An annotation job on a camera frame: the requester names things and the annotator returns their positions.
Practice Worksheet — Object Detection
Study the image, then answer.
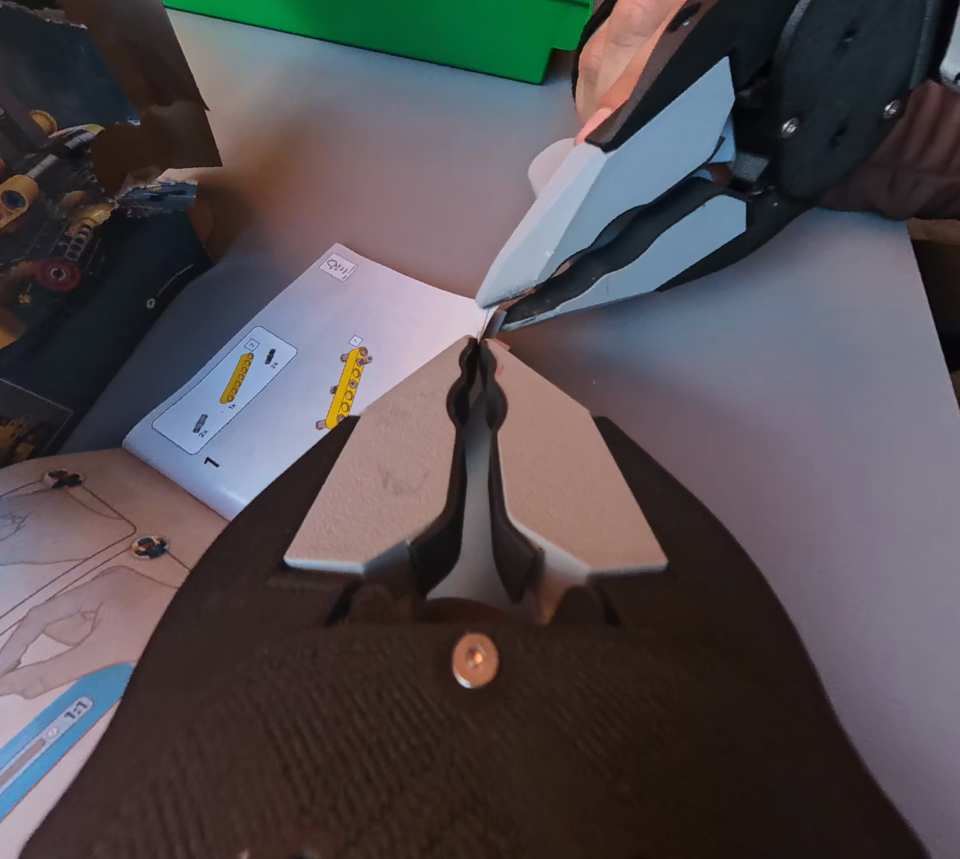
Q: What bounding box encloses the person's right hand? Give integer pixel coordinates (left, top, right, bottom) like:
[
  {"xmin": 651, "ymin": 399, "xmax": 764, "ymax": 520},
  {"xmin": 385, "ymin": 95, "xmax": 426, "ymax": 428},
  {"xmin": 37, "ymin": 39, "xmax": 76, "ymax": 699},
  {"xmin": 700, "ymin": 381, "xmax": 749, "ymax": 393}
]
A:
[{"xmin": 573, "ymin": 0, "xmax": 745, "ymax": 142}]

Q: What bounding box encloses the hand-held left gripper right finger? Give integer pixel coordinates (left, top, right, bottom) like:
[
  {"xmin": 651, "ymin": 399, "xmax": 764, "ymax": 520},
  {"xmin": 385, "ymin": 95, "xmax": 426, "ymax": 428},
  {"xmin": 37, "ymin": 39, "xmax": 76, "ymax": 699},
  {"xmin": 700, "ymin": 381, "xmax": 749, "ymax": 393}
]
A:
[{"xmin": 480, "ymin": 337, "xmax": 670, "ymax": 626}]

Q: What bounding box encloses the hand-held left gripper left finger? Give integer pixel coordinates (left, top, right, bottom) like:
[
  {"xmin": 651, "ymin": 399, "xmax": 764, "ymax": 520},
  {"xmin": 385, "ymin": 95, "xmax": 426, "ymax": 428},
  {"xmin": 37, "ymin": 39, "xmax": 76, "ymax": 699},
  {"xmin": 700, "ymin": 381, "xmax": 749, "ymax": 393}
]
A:
[{"xmin": 283, "ymin": 340, "xmax": 481, "ymax": 596}]

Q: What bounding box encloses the lego instruction booklet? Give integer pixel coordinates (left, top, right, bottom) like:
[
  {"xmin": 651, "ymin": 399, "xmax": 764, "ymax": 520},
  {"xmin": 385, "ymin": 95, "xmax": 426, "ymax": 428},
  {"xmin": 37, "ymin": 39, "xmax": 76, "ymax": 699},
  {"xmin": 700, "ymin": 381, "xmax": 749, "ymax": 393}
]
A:
[{"xmin": 0, "ymin": 242, "xmax": 498, "ymax": 819}]

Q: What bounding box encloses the dark lego set box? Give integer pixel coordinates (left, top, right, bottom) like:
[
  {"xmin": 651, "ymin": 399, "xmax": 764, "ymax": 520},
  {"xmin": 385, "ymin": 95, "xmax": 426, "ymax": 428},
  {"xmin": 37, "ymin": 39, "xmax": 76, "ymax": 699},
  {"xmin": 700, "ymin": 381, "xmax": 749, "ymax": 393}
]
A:
[{"xmin": 0, "ymin": 0, "xmax": 224, "ymax": 468}]

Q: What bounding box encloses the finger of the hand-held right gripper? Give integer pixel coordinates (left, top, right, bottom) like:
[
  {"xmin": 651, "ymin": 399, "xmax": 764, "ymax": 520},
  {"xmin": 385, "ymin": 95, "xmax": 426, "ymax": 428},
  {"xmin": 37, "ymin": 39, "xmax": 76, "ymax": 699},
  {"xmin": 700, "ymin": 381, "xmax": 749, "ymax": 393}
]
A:
[
  {"xmin": 495, "ymin": 178, "xmax": 753, "ymax": 335},
  {"xmin": 476, "ymin": 55, "xmax": 738, "ymax": 311}
]

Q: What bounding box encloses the person's right forearm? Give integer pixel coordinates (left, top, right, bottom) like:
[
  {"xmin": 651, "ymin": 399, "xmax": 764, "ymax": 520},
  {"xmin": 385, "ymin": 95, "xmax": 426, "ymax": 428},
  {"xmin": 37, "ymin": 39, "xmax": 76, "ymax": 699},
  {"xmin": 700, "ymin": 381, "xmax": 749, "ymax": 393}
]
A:
[{"xmin": 817, "ymin": 77, "xmax": 960, "ymax": 223}]

